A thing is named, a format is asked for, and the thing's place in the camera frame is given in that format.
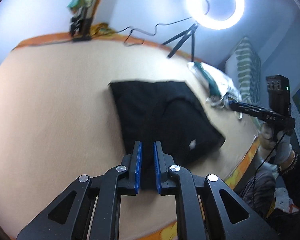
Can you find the black pants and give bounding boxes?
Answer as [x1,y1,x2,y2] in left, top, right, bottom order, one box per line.
[110,81,225,190]

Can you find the black forearm sleeve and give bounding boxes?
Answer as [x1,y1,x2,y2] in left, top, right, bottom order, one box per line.
[267,154,300,239]

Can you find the right hand white glove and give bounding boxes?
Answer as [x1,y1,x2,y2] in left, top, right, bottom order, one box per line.
[257,123,294,166]

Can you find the orange floral bedsheet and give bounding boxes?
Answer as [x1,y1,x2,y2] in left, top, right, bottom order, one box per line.
[12,31,262,240]

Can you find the white tote bag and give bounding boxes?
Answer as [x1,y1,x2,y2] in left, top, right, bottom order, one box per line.
[187,62,242,110]

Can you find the green striped white pillow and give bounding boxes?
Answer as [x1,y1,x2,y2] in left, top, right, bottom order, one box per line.
[225,36,261,105]

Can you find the striped grey trousers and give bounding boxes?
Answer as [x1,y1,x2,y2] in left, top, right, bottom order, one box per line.
[234,163,278,219]

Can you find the dark green folded garment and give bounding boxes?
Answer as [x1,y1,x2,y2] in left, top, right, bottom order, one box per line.
[194,62,221,98]

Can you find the beige blanket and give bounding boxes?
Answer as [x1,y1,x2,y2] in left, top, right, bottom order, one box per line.
[0,39,260,239]

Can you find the black mini tripod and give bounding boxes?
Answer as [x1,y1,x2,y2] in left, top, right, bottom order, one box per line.
[162,22,199,62]

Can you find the folded silver tripod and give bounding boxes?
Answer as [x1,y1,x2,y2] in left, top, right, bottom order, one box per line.
[69,0,97,42]

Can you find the black camera box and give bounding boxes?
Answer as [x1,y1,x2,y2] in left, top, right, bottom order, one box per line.
[266,75,291,116]

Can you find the black power cable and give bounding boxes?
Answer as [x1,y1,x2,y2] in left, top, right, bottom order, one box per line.
[17,0,211,48]

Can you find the white ring light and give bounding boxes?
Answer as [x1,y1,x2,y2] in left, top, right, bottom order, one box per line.
[185,0,245,30]

